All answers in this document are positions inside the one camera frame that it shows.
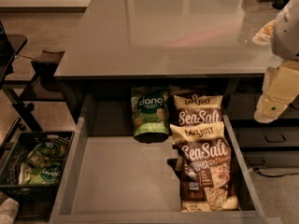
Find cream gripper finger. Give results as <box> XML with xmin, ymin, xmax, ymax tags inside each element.
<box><xmin>254</xmin><ymin>95</ymin><xmax>289</xmax><ymax>123</ymax></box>

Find white cloth bottom left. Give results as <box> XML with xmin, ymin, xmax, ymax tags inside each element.
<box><xmin>0</xmin><ymin>198</ymin><xmax>19</xmax><ymax>224</ymax></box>

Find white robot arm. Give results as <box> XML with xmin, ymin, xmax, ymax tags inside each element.
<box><xmin>252</xmin><ymin>0</ymin><xmax>299</xmax><ymax>123</ymax></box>

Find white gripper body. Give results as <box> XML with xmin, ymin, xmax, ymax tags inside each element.
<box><xmin>263</xmin><ymin>61</ymin><xmax>299</xmax><ymax>104</ymax></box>

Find grey open top drawer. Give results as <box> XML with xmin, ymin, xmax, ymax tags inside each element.
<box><xmin>50</xmin><ymin>95</ymin><xmax>283</xmax><ymax>224</ymax></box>

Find front brown sea salt bag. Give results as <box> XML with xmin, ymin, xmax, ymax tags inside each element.
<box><xmin>170</xmin><ymin>121</ymin><xmax>238</xmax><ymax>212</ymax></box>

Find green chip bags in crate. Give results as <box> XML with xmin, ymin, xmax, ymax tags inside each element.
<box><xmin>19</xmin><ymin>141</ymin><xmax>67</xmax><ymax>185</ymax></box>

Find rear brown sea salt bag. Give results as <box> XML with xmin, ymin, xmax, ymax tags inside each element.
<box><xmin>174</xmin><ymin>94</ymin><xmax>222</xmax><ymax>126</ymax></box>

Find dark wooden chair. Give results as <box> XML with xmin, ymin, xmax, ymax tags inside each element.
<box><xmin>0</xmin><ymin>33</ymin><xmax>68</xmax><ymax>133</ymax></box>

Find black plastic crate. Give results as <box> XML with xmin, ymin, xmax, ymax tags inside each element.
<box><xmin>0</xmin><ymin>131</ymin><xmax>74</xmax><ymax>202</ymax></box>

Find brown sea salt bag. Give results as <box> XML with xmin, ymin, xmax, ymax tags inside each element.
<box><xmin>174</xmin><ymin>94</ymin><xmax>222</xmax><ymax>126</ymax></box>
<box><xmin>170</xmin><ymin>121</ymin><xmax>238</xmax><ymax>212</ymax></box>

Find green rice chip bag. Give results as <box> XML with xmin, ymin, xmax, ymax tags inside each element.
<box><xmin>131</xmin><ymin>87</ymin><xmax>169</xmax><ymax>143</ymax></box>

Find black cable on floor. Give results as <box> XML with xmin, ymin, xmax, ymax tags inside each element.
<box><xmin>252</xmin><ymin>166</ymin><xmax>299</xmax><ymax>179</ymax></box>

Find snack packet on counter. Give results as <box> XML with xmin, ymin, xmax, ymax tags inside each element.
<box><xmin>252</xmin><ymin>21</ymin><xmax>275</xmax><ymax>46</ymax></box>

